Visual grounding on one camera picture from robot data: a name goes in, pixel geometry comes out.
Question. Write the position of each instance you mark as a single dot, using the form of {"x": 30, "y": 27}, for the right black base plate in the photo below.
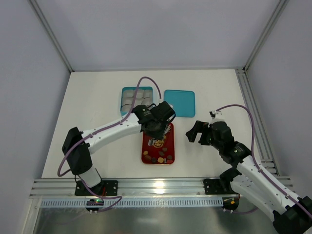
{"x": 216, "y": 186}

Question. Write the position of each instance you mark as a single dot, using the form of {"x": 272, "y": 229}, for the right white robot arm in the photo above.
{"x": 289, "y": 213}

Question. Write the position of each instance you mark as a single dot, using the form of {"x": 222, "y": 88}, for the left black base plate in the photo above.
{"x": 105, "y": 188}

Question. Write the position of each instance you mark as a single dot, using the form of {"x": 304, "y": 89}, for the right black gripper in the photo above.
{"x": 202, "y": 133}

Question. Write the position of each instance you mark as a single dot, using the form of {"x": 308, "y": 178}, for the right frame rail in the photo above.
{"x": 261, "y": 139}

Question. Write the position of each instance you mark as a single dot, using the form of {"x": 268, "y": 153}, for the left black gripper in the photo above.
{"x": 156, "y": 136}

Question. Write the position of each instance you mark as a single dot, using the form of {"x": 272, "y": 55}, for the slotted cable duct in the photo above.
{"x": 126, "y": 202}

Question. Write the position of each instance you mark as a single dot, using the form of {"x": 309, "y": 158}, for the caramel square chocolate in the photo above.
{"x": 160, "y": 160}

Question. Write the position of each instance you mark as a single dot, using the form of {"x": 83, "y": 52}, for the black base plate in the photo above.
{"x": 216, "y": 186}
{"x": 105, "y": 188}

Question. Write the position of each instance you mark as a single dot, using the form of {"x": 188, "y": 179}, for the aluminium rail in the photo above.
{"x": 126, "y": 187}

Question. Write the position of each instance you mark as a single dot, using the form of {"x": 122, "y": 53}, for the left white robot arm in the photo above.
{"x": 79, "y": 146}

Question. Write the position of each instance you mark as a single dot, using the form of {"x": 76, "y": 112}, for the red rectangular tray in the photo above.
{"x": 168, "y": 143}

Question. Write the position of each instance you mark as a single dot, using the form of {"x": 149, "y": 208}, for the teal tin box with cups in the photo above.
{"x": 144, "y": 97}

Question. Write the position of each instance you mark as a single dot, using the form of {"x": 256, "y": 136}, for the brown bar chocolate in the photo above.
{"x": 148, "y": 158}

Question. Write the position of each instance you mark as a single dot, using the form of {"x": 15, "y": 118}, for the teal tin lid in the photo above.
{"x": 182, "y": 101}

